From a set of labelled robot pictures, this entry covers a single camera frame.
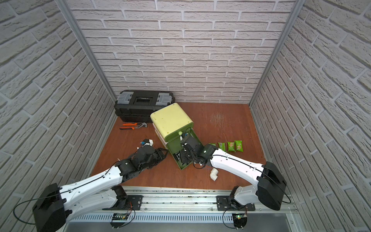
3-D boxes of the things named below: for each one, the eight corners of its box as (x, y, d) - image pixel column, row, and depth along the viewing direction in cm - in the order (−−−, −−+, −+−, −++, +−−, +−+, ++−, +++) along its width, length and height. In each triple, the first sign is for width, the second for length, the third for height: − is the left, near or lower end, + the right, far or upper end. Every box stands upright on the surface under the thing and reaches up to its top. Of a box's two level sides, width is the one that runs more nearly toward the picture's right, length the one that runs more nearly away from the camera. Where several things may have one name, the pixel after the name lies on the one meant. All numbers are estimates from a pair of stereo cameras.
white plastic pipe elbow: (207, 175, 85) (208, 174, 83) (212, 168, 88) (213, 166, 86) (214, 181, 83) (215, 179, 81) (219, 173, 86) (220, 171, 84)
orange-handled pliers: (121, 130, 105) (119, 128, 103) (122, 124, 108) (121, 123, 106) (146, 129, 106) (146, 127, 104) (147, 123, 109) (147, 121, 107)
